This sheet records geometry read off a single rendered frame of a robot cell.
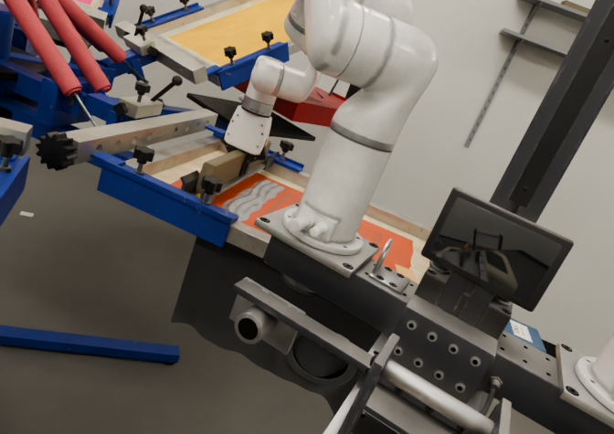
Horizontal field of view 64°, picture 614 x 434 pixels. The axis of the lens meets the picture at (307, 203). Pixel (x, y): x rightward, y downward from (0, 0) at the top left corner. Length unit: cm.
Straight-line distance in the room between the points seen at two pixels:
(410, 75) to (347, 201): 18
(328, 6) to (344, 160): 19
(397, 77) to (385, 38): 5
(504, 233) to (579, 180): 275
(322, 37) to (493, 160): 270
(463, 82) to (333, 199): 257
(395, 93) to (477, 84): 255
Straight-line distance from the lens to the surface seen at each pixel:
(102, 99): 145
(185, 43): 211
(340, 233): 70
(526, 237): 63
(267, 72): 114
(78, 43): 156
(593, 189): 341
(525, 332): 123
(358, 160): 66
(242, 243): 102
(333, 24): 62
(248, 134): 125
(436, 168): 325
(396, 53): 64
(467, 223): 63
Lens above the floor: 141
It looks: 19 degrees down
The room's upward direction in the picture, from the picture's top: 21 degrees clockwise
